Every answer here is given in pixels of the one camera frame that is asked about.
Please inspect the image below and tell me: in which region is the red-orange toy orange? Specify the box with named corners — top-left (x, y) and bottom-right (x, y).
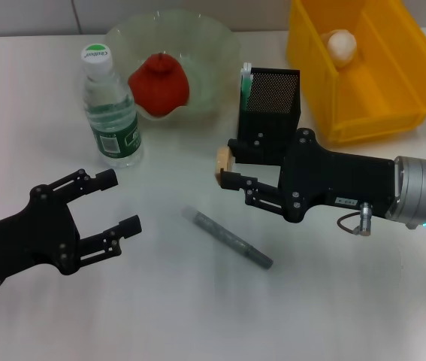
top-left (127, 52), bottom-right (192, 117)

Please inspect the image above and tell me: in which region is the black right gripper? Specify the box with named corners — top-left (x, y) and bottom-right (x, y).
top-left (222, 128), bottom-right (394, 223)

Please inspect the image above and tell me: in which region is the white paper ball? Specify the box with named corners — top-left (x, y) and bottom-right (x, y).
top-left (320, 29), bottom-right (359, 70)

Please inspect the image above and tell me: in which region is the pale green glass fruit bowl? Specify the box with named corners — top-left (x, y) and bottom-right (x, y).
top-left (103, 10), bottom-right (242, 122)

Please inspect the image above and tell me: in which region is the clear green-label water bottle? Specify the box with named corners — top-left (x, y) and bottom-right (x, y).
top-left (80, 43), bottom-right (145, 169)

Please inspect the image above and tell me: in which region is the yellow plastic storage bin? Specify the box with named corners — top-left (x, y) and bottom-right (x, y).
top-left (286, 0), bottom-right (426, 147)

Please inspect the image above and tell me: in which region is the right gripper connector cable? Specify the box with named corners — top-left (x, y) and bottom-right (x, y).
top-left (335, 201), bottom-right (373, 237)

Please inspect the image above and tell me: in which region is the black mesh pen holder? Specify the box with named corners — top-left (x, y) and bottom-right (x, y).
top-left (234, 66), bottom-right (303, 167)

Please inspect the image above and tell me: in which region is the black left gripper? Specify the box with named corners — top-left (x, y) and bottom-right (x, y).
top-left (0, 168), bottom-right (143, 289)

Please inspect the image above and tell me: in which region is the green utility knife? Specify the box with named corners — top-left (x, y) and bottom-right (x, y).
top-left (240, 62), bottom-right (254, 112)

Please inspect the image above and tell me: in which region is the small wooden block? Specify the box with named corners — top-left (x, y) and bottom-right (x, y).
top-left (215, 146), bottom-right (236, 187)

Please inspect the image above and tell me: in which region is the grey marker pen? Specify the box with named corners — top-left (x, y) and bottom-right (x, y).
top-left (181, 205), bottom-right (275, 272)

